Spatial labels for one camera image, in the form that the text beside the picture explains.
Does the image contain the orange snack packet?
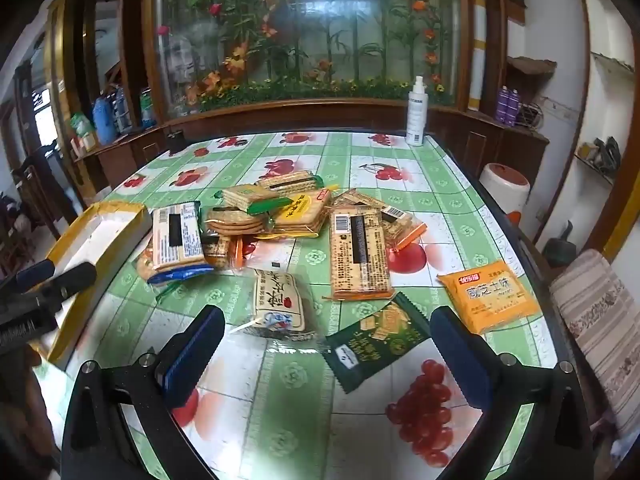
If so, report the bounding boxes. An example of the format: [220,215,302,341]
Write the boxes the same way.
[436,260,542,336]

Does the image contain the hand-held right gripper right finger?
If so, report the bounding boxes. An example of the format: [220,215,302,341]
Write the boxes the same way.
[429,306,601,480]

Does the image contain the dark wooden chair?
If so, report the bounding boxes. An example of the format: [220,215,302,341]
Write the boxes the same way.
[10,142,76,241]

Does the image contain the white spray bottle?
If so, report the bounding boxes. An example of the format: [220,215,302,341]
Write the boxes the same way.
[405,76,431,147]

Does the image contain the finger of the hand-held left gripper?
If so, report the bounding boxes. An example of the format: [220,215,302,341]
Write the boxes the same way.
[30,261,97,306]
[0,259,56,293]

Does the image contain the wooden cabinet with flower display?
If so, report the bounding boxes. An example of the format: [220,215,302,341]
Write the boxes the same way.
[47,0,551,196]

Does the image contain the green snack bag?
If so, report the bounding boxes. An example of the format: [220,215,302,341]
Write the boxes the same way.
[69,112,96,137]

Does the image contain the green-label square cracker packet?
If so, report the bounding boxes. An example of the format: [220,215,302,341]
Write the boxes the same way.
[221,184,296,216]

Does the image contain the white bucket red lid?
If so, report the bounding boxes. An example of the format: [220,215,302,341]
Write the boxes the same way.
[479,162,531,226]

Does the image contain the yellow-label cracker packet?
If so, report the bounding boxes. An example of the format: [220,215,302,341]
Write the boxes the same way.
[267,190,333,238]

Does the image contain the white roll yellow stripes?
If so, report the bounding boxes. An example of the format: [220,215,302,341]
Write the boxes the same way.
[467,0,488,112]

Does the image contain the striped seat cushion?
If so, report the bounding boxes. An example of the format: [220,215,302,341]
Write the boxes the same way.
[549,249,640,441]

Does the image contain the wire basket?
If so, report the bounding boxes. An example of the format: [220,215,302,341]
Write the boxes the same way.
[517,101,543,128]

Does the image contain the clear cracker packet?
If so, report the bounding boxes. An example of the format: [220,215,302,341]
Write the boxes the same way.
[382,205,428,251]
[332,189,396,211]

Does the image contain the yellow rimmed tray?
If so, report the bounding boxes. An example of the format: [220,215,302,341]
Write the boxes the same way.
[37,200,153,371]

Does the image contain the green-edged black-striped cracker packet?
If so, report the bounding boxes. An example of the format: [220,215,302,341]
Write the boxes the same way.
[255,170,326,195]

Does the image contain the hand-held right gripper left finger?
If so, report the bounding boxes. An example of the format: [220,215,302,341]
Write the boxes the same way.
[60,304,227,480]

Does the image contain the white calligraphy-print snack packet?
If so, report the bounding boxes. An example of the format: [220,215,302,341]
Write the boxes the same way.
[230,267,321,343]

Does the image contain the blue thermos jug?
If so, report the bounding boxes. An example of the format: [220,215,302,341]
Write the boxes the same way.
[92,95,117,145]

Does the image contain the long orange-edged cracker packet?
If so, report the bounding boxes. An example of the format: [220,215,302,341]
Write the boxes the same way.
[322,205,396,302]

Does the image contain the dark green snack packet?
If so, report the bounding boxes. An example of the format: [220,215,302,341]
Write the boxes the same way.
[322,292,432,395]

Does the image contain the clutter on wall shelf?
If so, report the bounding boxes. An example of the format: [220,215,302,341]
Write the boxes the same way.
[575,136,622,176]

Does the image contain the person's left forearm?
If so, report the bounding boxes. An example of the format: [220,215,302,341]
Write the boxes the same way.
[0,347,58,480]

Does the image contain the dark kettle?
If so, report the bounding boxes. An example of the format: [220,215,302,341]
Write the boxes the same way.
[544,220,576,268]

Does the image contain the blue-edged cracker packet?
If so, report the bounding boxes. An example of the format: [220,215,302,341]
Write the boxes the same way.
[147,201,216,283]

